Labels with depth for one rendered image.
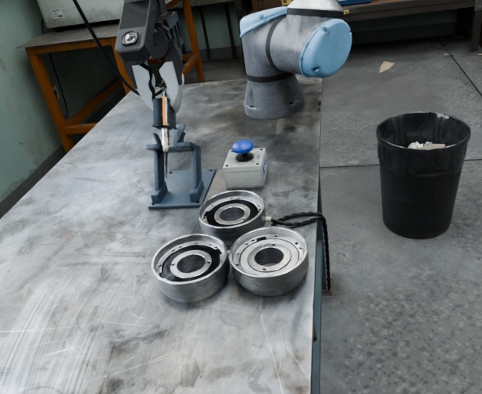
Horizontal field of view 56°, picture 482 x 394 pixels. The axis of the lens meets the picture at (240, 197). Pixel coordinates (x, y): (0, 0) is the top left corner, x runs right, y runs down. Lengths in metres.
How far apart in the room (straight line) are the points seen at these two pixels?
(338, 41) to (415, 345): 1.00
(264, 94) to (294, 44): 0.17
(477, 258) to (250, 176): 1.28
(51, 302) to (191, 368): 0.25
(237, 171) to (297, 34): 0.32
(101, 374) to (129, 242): 0.25
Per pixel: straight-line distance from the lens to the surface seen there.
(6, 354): 0.67
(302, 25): 0.96
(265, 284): 0.58
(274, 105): 1.09
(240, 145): 0.82
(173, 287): 0.60
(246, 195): 0.74
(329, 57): 0.97
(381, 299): 1.72
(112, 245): 0.77
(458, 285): 1.81
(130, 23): 0.71
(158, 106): 0.78
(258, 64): 1.07
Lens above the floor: 1.22
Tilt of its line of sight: 32 degrees down
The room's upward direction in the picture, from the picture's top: 10 degrees counter-clockwise
